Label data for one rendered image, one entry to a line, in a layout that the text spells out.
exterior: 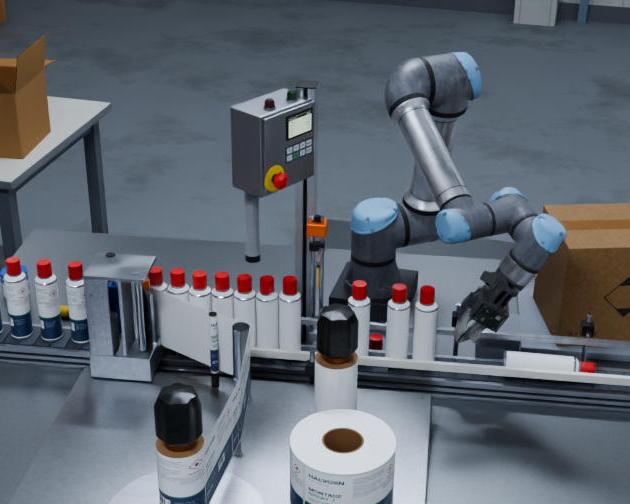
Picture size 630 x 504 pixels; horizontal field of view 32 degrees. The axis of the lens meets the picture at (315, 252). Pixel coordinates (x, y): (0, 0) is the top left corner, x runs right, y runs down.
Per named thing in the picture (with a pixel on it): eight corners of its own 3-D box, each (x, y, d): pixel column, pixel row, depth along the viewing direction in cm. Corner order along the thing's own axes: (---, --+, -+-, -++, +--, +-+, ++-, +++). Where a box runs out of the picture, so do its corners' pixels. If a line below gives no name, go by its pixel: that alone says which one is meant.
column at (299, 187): (294, 345, 274) (295, 86, 243) (297, 335, 278) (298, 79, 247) (313, 346, 274) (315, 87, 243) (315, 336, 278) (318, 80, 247)
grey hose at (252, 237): (243, 262, 261) (242, 180, 251) (246, 255, 264) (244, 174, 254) (259, 263, 260) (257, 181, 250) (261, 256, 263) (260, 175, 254)
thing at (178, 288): (168, 351, 262) (163, 275, 252) (173, 340, 267) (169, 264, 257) (189, 353, 261) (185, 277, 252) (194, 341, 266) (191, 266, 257)
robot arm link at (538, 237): (555, 213, 240) (576, 238, 235) (525, 250, 245) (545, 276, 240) (531, 206, 236) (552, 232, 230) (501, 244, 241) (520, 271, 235)
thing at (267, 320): (255, 359, 259) (253, 282, 250) (258, 347, 264) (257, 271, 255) (277, 361, 259) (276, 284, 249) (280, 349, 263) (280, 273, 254)
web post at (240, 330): (230, 404, 244) (228, 331, 235) (234, 392, 248) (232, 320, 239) (251, 406, 243) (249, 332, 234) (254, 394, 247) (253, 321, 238)
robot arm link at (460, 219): (373, 53, 253) (458, 228, 231) (416, 47, 257) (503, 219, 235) (361, 86, 263) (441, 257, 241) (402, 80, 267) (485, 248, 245)
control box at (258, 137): (231, 186, 248) (229, 106, 239) (284, 165, 259) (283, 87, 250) (264, 200, 242) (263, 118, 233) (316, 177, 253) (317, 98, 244)
